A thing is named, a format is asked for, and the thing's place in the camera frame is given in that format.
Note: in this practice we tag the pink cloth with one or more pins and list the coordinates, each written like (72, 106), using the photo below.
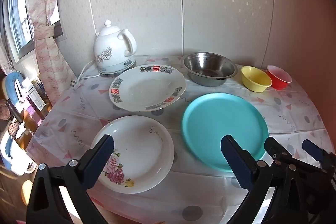
(21, 222)

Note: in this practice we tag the teal plastic plate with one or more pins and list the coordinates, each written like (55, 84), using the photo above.
(210, 121)

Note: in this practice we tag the white plate with red characters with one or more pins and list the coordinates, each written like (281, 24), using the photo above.
(147, 87)

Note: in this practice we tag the white floral ceramic kettle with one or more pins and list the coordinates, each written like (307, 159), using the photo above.
(110, 48)

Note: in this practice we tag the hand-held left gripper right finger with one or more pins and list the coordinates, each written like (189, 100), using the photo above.
(236, 161)

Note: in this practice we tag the white patterned tablecloth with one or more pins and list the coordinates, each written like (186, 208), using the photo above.
(105, 111)

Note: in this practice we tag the white plate with rose print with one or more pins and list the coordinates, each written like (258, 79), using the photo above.
(141, 150)

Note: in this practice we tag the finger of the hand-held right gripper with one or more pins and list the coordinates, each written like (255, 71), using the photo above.
(313, 150)
(274, 148)

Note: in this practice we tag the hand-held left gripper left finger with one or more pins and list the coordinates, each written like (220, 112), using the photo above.
(101, 161)

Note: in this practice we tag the silver kettle base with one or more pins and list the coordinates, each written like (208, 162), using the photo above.
(128, 70)

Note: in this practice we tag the pink patterned curtain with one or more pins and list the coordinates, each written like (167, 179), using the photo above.
(50, 64)

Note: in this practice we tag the window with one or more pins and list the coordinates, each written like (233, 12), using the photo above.
(18, 16)

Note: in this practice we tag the blue and white cushion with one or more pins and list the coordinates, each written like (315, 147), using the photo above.
(10, 85)

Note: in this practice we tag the stainless steel bowl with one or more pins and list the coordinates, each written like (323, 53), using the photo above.
(210, 66)

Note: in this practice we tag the yellow plastic bowl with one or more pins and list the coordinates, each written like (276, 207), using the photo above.
(256, 79)

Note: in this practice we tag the curtain tieback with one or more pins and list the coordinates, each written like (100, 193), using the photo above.
(47, 32)

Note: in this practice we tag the red plastic bowl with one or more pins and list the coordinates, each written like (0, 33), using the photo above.
(279, 77)

